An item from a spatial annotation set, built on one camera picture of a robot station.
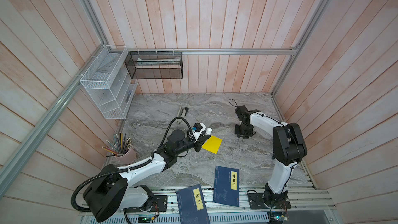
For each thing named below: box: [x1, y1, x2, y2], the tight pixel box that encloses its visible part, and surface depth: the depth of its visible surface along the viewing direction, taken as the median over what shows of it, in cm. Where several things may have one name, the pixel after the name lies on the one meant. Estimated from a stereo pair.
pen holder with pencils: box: [102, 132, 137, 165], surface depth 83 cm
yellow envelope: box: [201, 135, 223, 154], surface depth 95 cm
